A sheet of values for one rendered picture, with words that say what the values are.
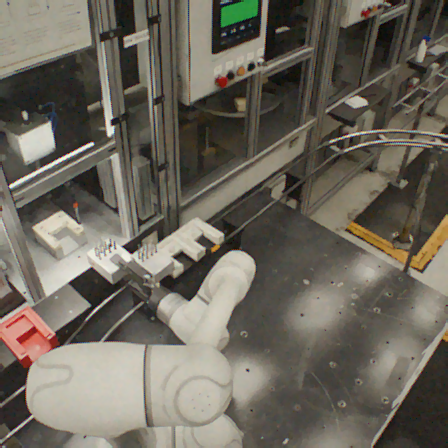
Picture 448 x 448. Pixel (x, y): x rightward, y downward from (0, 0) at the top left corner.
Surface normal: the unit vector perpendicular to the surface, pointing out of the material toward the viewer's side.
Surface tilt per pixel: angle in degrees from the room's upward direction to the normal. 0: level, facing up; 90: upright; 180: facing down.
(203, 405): 45
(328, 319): 0
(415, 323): 0
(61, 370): 16
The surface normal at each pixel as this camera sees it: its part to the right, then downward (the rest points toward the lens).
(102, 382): 0.04, -0.41
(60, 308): 0.02, -0.74
